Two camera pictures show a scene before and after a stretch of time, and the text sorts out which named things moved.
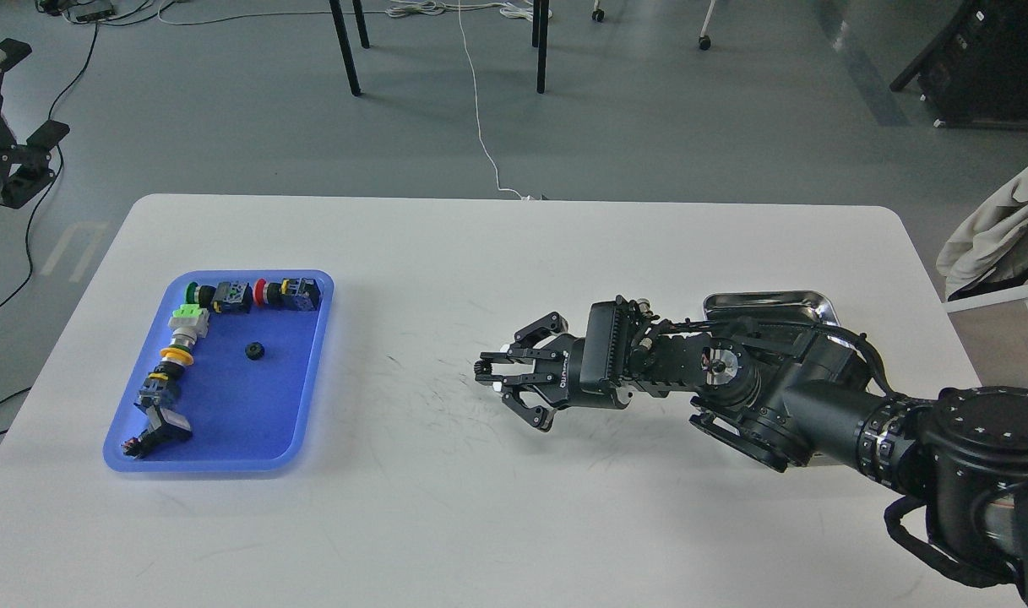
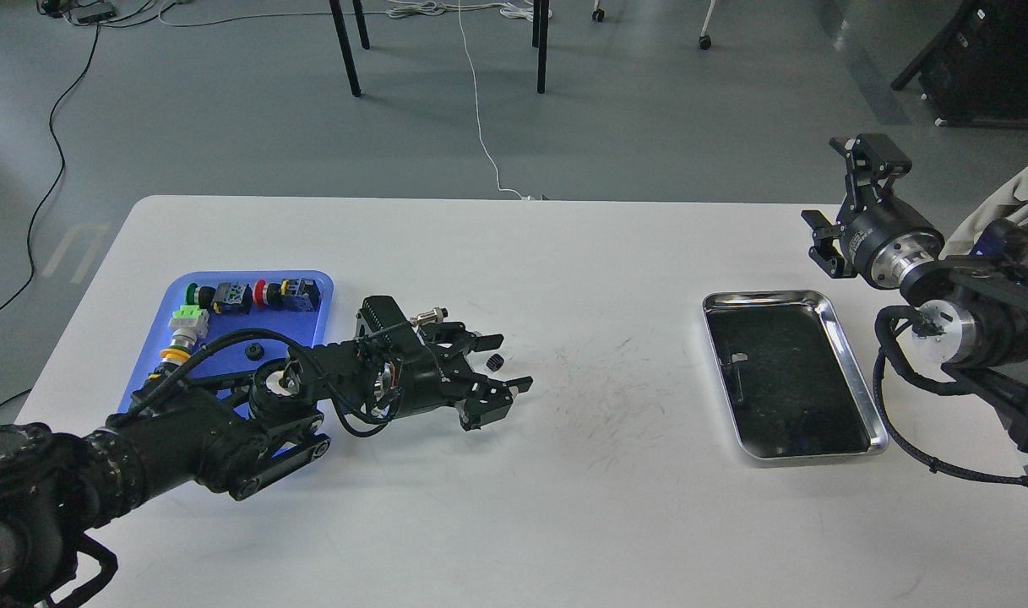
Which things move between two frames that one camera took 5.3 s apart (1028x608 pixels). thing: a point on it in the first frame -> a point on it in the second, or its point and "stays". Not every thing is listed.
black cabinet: x=992 y=66 stays
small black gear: x=254 y=351 stays
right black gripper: x=599 y=371 -> x=884 y=235
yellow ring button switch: x=162 y=384 stays
